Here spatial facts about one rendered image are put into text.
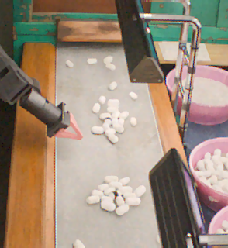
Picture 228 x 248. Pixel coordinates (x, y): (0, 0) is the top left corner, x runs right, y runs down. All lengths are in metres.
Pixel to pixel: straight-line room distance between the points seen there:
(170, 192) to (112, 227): 0.46
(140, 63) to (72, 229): 0.42
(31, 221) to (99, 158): 0.33
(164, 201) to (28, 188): 0.57
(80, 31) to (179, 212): 1.28
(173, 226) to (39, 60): 1.22
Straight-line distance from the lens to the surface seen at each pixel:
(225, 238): 0.93
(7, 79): 1.59
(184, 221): 0.97
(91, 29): 2.17
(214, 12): 2.27
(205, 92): 2.06
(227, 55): 2.23
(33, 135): 1.73
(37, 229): 1.43
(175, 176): 1.05
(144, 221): 1.50
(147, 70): 1.42
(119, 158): 1.69
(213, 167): 1.71
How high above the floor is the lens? 1.75
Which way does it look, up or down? 37 degrees down
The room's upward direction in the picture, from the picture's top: 5 degrees clockwise
